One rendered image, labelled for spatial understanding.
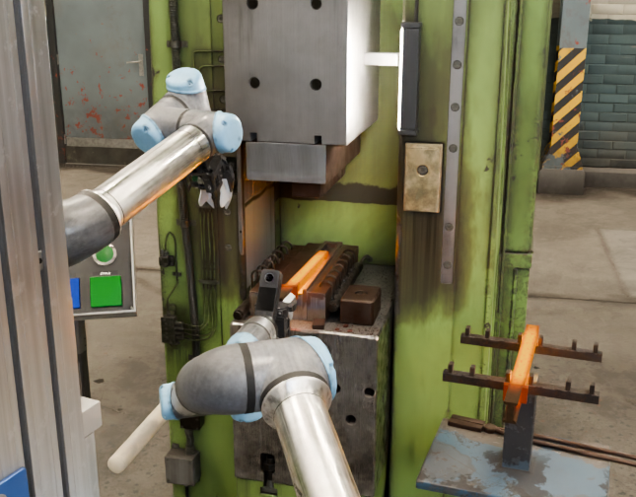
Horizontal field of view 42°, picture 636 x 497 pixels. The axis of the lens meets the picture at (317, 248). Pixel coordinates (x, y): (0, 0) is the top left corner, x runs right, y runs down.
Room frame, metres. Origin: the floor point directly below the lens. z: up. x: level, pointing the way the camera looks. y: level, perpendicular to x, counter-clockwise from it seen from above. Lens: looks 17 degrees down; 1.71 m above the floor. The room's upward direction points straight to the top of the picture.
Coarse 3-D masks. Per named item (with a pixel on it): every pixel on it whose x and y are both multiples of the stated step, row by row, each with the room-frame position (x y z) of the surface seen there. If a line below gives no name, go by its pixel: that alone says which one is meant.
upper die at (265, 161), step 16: (256, 144) 1.99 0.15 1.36; (272, 144) 1.98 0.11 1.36; (288, 144) 1.97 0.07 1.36; (304, 144) 1.96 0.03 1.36; (320, 144) 1.96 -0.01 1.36; (352, 144) 2.25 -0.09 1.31; (256, 160) 1.99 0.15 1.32; (272, 160) 1.98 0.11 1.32; (288, 160) 1.97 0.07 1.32; (304, 160) 1.96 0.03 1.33; (320, 160) 1.95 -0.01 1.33; (336, 160) 2.06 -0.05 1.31; (256, 176) 1.99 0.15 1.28; (272, 176) 1.98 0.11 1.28; (288, 176) 1.97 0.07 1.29; (304, 176) 1.96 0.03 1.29; (320, 176) 1.95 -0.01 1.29
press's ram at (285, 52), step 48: (240, 0) 2.00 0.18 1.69; (288, 0) 1.97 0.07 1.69; (336, 0) 1.95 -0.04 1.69; (240, 48) 2.00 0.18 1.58; (288, 48) 1.97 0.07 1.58; (336, 48) 1.95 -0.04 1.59; (240, 96) 2.00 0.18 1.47; (288, 96) 1.97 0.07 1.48; (336, 96) 1.94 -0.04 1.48; (336, 144) 1.95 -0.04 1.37
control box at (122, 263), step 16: (128, 224) 2.02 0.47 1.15; (128, 240) 2.00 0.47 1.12; (128, 256) 1.98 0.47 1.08; (80, 272) 1.94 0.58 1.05; (96, 272) 1.94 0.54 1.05; (112, 272) 1.95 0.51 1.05; (128, 272) 1.96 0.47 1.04; (80, 288) 1.92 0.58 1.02; (128, 288) 1.94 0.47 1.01; (128, 304) 1.92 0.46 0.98
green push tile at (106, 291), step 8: (96, 280) 1.93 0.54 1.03; (104, 280) 1.93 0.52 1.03; (112, 280) 1.93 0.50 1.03; (120, 280) 1.94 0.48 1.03; (96, 288) 1.92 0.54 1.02; (104, 288) 1.92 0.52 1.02; (112, 288) 1.92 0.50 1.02; (120, 288) 1.93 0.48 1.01; (96, 296) 1.91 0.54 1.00; (104, 296) 1.91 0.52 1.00; (112, 296) 1.91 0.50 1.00; (120, 296) 1.92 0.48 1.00; (96, 304) 1.90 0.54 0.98; (104, 304) 1.90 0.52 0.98; (112, 304) 1.90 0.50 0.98; (120, 304) 1.91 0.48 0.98
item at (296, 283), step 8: (320, 256) 2.19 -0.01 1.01; (312, 264) 2.11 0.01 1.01; (320, 264) 2.16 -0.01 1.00; (304, 272) 2.03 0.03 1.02; (312, 272) 2.07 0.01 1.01; (296, 280) 1.96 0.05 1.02; (304, 280) 1.99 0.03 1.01; (288, 288) 1.89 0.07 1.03; (296, 288) 1.89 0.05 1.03; (280, 296) 1.82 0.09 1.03; (296, 296) 1.89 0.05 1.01
